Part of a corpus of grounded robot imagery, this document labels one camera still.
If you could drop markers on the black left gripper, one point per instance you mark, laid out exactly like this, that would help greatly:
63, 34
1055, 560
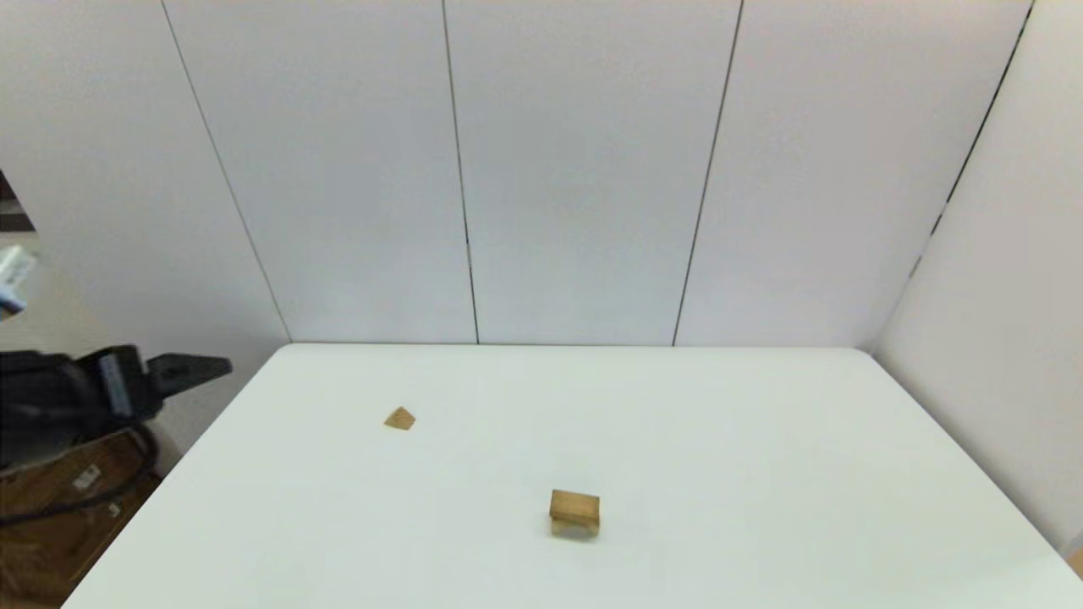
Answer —
123, 389

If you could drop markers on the dark wall picture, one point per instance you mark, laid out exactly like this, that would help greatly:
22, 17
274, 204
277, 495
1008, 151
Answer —
15, 211

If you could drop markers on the triangular wooden building block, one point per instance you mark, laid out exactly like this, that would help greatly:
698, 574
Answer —
399, 419

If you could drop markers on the brown cardboard box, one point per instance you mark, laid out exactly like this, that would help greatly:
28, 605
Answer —
87, 479
112, 510

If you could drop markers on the rectangular wooden building block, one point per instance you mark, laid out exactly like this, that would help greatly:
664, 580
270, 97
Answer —
575, 504

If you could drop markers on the arched wooden building block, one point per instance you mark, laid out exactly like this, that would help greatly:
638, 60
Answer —
575, 529

